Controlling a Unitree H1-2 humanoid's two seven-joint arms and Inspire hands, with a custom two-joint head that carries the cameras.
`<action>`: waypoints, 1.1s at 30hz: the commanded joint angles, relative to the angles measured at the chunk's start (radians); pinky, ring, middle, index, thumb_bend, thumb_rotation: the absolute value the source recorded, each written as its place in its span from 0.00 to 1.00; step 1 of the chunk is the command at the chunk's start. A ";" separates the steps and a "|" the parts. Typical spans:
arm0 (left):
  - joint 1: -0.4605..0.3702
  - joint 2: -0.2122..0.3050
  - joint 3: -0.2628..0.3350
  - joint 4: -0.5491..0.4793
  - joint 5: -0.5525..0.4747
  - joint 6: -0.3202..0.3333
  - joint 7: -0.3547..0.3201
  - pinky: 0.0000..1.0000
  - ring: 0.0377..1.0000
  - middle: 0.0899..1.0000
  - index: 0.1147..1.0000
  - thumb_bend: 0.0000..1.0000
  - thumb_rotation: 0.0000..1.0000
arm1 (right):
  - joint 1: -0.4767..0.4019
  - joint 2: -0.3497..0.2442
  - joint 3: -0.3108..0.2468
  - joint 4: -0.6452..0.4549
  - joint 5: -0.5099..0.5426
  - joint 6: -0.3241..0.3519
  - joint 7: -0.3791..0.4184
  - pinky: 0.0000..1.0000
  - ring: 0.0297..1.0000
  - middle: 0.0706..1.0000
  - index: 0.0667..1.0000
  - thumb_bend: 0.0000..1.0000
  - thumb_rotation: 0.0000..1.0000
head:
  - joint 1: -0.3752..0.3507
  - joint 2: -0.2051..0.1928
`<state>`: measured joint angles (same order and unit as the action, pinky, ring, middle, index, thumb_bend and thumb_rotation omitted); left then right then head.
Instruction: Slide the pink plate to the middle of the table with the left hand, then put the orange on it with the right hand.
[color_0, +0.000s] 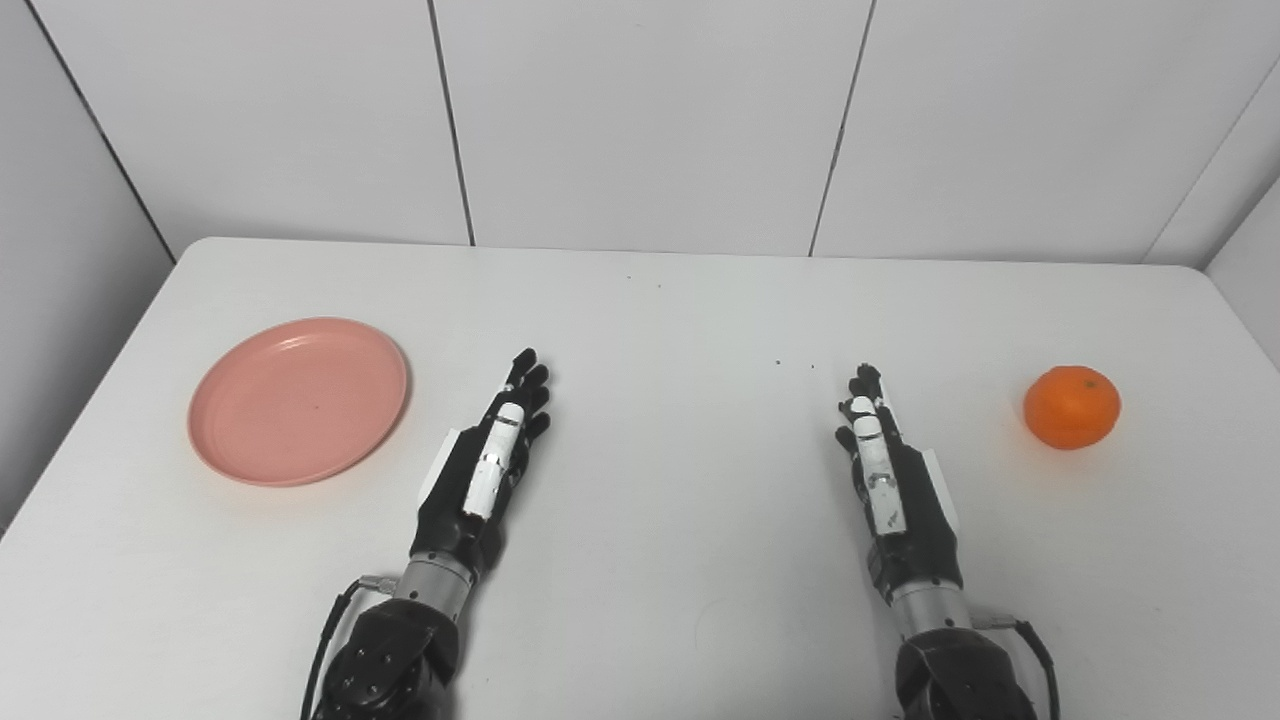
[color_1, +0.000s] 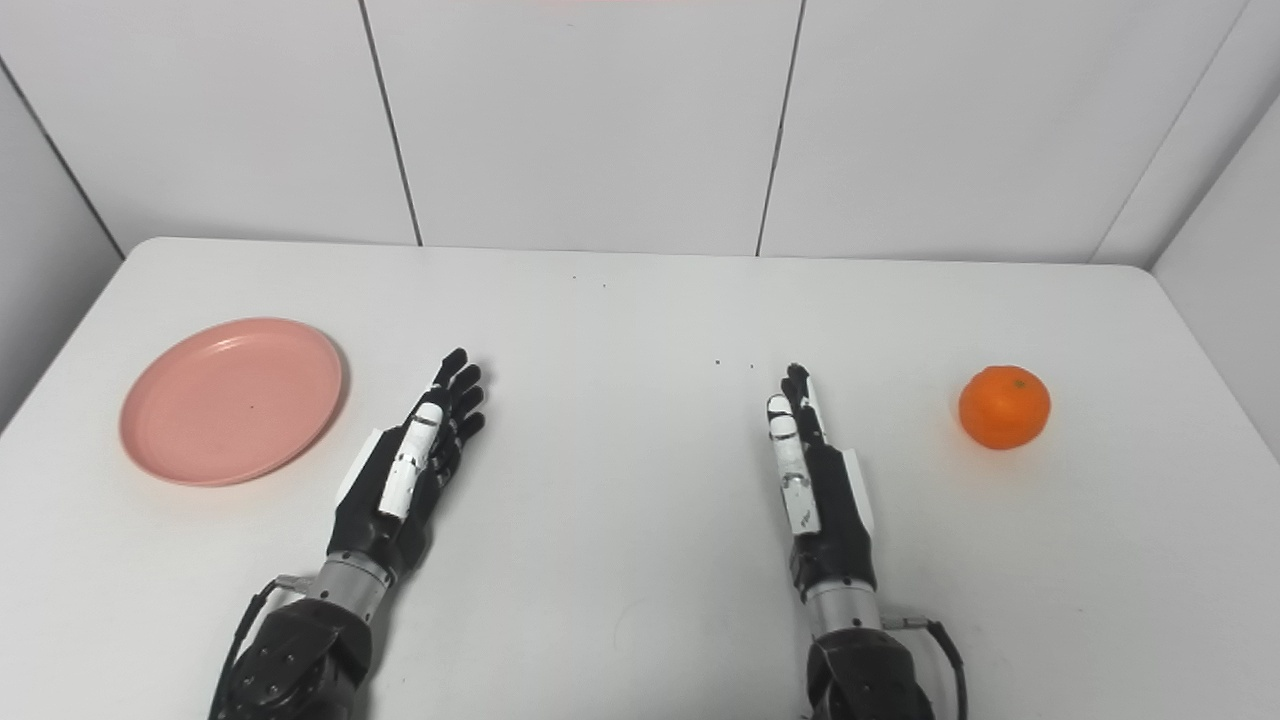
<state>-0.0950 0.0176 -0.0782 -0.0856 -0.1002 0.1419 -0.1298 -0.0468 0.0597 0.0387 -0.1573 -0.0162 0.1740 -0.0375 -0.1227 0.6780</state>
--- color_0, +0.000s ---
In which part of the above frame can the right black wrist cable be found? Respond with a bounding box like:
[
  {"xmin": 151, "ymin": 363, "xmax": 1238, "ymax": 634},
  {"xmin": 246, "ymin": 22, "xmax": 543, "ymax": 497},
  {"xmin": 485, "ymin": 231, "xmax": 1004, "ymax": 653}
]
[{"xmin": 975, "ymin": 612, "xmax": 1061, "ymax": 720}]

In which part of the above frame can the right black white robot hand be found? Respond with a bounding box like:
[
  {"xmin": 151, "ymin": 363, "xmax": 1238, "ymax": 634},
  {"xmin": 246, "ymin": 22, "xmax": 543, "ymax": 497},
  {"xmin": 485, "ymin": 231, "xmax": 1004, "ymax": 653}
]
[{"xmin": 836, "ymin": 363, "xmax": 964, "ymax": 604}]

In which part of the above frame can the orange fruit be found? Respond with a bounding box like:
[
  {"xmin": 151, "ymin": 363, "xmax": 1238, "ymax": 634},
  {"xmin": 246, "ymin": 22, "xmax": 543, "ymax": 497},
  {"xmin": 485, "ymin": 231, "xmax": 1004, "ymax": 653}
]
[{"xmin": 1023, "ymin": 365, "xmax": 1122, "ymax": 451}]

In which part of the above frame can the pink round plate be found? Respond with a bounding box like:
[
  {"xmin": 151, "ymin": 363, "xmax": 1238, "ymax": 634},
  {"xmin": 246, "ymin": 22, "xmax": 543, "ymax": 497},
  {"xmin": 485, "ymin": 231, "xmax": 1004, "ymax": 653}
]
[{"xmin": 187, "ymin": 317, "xmax": 410, "ymax": 488}]

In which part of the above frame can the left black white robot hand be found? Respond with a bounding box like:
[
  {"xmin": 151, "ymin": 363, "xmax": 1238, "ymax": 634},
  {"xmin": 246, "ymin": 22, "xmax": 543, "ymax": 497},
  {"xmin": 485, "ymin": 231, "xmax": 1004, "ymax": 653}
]
[{"xmin": 409, "ymin": 348, "xmax": 553, "ymax": 580}]

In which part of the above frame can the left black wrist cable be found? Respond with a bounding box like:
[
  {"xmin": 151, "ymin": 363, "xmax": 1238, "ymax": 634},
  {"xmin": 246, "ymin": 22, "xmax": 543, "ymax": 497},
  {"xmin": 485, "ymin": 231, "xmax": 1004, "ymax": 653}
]
[{"xmin": 300, "ymin": 574, "xmax": 401, "ymax": 720}]

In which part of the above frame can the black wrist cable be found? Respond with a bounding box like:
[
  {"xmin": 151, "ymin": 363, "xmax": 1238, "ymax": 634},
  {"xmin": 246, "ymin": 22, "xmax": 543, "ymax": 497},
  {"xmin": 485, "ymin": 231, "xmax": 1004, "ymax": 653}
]
[
  {"xmin": 300, "ymin": 574, "xmax": 401, "ymax": 720},
  {"xmin": 975, "ymin": 612, "xmax": 1061, "ymax": 720}
]

